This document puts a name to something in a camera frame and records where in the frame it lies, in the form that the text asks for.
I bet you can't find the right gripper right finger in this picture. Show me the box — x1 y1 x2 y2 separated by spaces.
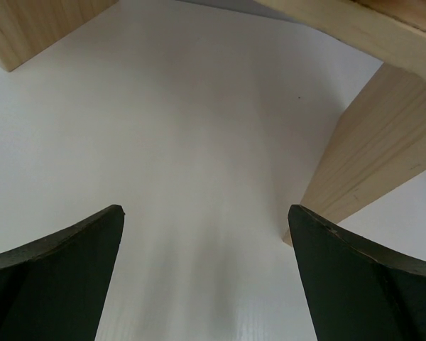
288 205 426 340

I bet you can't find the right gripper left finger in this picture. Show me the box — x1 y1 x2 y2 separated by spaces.
0 205 125 340

